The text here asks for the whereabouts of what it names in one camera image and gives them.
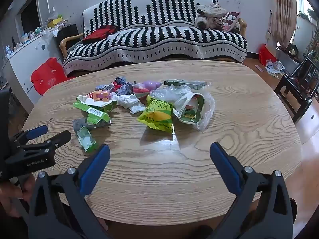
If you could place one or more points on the green snack packet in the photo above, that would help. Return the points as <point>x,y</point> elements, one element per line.
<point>197,109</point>

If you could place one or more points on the yellow snack packet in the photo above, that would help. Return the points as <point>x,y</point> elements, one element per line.
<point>157,119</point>

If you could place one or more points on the yellow box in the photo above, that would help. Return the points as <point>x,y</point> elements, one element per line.
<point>53,23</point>

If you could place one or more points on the red pig stool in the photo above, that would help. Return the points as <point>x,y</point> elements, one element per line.
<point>47,74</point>

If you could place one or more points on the clear plastic wrap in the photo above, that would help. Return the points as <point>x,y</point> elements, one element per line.
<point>169,94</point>

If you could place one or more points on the orange purple toy figure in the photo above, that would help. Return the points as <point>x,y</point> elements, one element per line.
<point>102,95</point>

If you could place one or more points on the black white striped sofa blanket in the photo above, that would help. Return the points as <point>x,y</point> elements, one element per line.
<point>162,32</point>

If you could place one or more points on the red bag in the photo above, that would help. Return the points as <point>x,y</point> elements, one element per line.
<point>265,54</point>

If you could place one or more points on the purple plastic toy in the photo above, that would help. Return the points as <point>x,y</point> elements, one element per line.
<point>149,86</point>

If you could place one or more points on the white door frame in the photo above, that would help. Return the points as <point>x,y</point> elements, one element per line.
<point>42,7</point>

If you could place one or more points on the small green carton piece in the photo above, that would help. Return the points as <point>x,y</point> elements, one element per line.
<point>86,138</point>

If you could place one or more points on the black wooden chair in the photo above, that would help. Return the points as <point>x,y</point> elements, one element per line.
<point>291,89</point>

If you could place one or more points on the red cloth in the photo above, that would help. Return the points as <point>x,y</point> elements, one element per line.
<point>99,33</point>

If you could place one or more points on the potted green plant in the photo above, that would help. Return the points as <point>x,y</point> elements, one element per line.
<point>314,44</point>

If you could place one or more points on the pink flat stick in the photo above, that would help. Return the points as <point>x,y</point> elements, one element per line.
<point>259,68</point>

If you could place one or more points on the grey wrapper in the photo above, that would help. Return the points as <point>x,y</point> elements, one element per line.
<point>102,87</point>

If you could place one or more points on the patterned curtain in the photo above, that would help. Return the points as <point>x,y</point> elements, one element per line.
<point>284,17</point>

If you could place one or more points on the row of small bottles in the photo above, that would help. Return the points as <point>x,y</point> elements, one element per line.
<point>25,36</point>

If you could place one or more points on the wooden sofa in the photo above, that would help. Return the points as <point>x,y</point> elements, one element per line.
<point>67,39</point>

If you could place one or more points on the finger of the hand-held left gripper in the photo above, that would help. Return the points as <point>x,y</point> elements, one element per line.
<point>37,130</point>
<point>58,139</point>

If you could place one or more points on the beige clothes pile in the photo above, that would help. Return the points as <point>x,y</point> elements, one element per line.
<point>209,12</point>

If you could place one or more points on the silver wrapper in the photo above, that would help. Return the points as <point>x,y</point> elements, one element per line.
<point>122,86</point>

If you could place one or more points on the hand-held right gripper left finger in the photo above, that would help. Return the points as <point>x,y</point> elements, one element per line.
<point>96,171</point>

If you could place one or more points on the white low cabinet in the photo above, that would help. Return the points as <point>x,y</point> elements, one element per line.
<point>310,119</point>

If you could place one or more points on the person's left hand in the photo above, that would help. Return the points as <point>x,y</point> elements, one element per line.
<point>10,194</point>

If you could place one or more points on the clear plastic bag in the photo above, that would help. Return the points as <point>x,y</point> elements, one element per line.
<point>208,109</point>

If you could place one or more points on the pink printed cushion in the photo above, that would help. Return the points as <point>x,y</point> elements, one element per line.
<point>233,20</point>

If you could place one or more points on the dark green box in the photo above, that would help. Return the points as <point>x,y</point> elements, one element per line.
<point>184,83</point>

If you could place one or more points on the white tissue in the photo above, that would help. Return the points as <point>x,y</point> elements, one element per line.
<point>125,100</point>

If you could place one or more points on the black box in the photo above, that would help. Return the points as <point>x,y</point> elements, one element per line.
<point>69,29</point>

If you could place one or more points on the torn green carton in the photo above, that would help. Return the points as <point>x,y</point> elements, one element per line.
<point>84,105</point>

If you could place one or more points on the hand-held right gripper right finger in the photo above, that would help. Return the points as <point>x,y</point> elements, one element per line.
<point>224,169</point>

